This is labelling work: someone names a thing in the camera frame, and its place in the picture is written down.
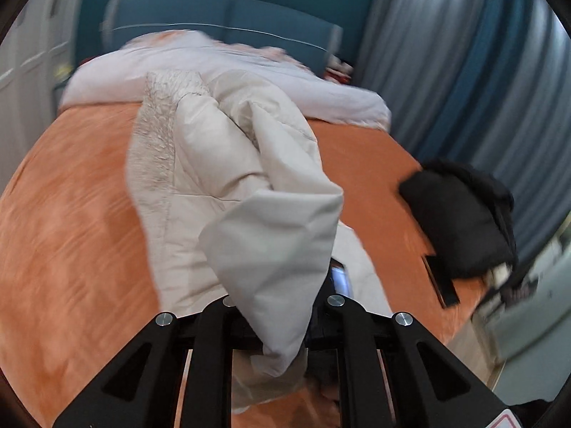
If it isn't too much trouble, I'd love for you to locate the cream zip-up jacket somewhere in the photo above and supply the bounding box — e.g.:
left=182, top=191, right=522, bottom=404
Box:
left=126, top=69, right=393, bottom=415

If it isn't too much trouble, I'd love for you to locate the black garment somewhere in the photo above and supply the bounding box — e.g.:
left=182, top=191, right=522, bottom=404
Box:
left=398, top=158, right=519, bottom=279

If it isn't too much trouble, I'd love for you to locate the blue padded headboard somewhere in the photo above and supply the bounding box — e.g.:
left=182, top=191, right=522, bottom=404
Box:
left=100, top=0, right=344, bottom=74

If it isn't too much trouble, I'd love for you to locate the pale pink duvet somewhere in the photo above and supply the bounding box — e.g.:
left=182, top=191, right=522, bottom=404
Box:
left=60, top=30, right=393, bottom=130

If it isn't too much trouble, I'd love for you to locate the blue grey curtain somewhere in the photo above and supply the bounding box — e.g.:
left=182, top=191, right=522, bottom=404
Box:
left=357, top=0, right=571, bottom=259

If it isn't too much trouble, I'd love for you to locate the orange bed blanket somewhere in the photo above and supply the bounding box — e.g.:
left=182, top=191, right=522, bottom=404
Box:
left=0, top=98, right=491, bottom=428

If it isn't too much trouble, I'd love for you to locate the plush toy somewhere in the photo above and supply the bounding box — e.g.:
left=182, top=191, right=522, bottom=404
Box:
left=325, top=56, right=356, bottom=83

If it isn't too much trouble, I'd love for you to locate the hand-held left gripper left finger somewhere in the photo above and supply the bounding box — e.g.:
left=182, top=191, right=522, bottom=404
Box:
left=54, top=296, right=265, bottom=428

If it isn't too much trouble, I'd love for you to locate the dark flat strip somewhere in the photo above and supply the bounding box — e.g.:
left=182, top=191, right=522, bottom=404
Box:
left=421, top=253, right=461, bottom=308

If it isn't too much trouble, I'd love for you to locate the white panelled wardrobe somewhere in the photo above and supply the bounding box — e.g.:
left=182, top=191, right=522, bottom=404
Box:
left=0, top=0, right=90, bottom=179

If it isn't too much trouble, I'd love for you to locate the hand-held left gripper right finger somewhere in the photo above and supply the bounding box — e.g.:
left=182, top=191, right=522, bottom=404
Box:
left=308, top=261, right=521, bottom=428

